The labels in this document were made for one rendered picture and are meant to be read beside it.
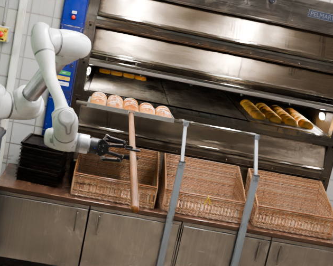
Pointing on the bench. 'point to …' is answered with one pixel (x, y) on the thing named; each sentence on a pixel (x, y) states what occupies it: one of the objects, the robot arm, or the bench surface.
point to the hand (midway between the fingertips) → (131, 153)
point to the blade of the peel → (128, 111)
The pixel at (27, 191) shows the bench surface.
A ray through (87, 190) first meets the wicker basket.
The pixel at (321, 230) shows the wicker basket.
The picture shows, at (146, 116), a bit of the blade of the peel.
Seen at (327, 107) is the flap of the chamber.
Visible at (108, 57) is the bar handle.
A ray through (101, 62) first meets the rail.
